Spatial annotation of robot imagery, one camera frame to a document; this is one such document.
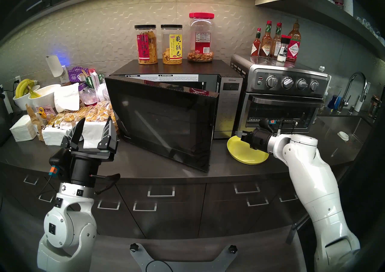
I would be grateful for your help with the white plug-in device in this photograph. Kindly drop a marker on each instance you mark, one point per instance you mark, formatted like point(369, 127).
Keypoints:
point(54, 65)

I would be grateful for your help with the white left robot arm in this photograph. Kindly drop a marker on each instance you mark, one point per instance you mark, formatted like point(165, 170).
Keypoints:
point(67, 229)

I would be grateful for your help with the chrome kitchen faucet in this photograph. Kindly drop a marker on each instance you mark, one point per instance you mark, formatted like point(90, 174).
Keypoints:
point(352, 83)

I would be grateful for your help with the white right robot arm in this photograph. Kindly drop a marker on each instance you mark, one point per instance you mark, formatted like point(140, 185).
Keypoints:
point(318, 184)

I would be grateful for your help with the orange-brown hot sauce bottle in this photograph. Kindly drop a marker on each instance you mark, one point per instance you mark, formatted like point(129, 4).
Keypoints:
point(266, 47)

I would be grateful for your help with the small white bowl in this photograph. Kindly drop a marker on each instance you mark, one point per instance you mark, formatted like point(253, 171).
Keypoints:
point(21, 102)

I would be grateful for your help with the yellow plate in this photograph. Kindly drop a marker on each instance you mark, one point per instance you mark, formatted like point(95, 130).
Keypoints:
point(240, 152)

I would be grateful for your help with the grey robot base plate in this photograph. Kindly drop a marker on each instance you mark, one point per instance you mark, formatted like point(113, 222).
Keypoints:
point(186, 265)

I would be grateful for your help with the dark lower drawer cabinets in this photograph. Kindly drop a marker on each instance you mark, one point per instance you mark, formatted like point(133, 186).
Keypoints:
point(171, 214)

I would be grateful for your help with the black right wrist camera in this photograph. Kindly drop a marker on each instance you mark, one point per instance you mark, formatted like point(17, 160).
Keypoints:
point(266, 125)

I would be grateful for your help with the brown kraft paper bag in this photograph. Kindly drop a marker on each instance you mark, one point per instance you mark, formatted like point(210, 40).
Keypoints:
point(35, 121)

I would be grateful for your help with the white napkin stack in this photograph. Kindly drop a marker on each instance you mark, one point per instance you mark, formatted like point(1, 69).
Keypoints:
point(22, 130)

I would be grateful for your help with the black steel Panasonic microwave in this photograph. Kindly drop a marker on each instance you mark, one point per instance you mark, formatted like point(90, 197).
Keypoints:
point(230, 108)

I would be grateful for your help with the brown glass bottle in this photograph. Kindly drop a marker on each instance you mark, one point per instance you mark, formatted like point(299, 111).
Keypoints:
point(374, 107)

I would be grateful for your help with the snack jar red label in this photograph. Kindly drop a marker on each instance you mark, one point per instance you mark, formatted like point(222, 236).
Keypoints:
point(146, 48)

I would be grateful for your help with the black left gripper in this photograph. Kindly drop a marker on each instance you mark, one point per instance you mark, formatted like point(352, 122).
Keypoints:
point(84, 170)

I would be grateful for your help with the white paper bag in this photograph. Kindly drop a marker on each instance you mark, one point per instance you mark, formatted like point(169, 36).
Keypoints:
point(67, 98)

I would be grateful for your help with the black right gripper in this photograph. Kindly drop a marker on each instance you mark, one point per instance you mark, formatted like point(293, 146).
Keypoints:
point(261, 139)

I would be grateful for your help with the stainless steel toaster oven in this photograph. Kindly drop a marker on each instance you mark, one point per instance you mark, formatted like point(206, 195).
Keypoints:
point(288, 93)

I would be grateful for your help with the snack jar yellow label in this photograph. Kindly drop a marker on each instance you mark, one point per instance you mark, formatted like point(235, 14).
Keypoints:
point(172, 48)

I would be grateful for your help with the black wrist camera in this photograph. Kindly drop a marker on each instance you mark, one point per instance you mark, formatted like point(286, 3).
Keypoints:
point(60, 158)
point(266, 125)

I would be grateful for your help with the pink snack packet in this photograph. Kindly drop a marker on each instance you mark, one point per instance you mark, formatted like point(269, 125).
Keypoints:
point(48, 111)

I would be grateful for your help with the white sink stopper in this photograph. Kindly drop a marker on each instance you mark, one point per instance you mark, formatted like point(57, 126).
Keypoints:
point(343, 136)

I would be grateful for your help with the white wall outlet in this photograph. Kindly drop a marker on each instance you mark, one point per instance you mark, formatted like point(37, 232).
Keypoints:
point(64, 77)

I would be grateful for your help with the black countertop appliance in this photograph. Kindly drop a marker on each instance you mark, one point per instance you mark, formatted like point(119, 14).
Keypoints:
point(3, 118)

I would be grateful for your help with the black cap spice shaker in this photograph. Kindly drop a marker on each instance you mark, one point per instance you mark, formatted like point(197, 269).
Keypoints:
point(283, 50)

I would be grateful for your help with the large clear jar red lid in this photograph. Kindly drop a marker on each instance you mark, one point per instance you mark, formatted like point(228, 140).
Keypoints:
point(201, 42)

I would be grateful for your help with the dark wall shelf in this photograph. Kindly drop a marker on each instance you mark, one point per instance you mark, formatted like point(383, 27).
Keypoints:
point(315, 9)

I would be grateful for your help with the small red Tabasco bottle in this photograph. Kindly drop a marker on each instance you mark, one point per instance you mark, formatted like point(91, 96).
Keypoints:
point(256, 48)

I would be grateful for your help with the black star knob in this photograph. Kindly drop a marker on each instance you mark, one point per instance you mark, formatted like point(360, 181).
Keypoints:
point(134, 247)
point(232, 249)

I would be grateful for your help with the white cup stack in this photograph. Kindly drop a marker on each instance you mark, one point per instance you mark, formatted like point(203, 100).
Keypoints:
point(349, 3)

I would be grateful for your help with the large white bowl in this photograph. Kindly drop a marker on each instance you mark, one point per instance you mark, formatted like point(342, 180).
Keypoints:
point(48, 96)

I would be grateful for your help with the white cardboard snack box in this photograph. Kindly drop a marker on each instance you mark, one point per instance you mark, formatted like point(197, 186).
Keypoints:
point(90, 133)

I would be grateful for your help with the large red Tabasco bottle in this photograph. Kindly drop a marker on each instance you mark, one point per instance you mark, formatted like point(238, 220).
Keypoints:
point(294, 50)

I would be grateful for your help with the clear plastic cutlery pack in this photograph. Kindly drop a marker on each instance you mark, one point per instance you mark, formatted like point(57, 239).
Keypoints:
point(103, 92)

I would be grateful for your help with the pale brown hot sauce bottle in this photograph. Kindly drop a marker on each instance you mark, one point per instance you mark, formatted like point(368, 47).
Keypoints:
point(276, 44)

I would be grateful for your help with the yellow banana bunch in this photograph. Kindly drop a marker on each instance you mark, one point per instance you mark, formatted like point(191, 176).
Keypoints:
point(23, 87)

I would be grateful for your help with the green white sachet box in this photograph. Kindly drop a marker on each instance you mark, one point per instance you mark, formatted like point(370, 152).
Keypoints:
point(96, 80)

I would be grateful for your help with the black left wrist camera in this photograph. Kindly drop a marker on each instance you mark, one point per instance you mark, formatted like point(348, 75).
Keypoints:
point(60, 158)

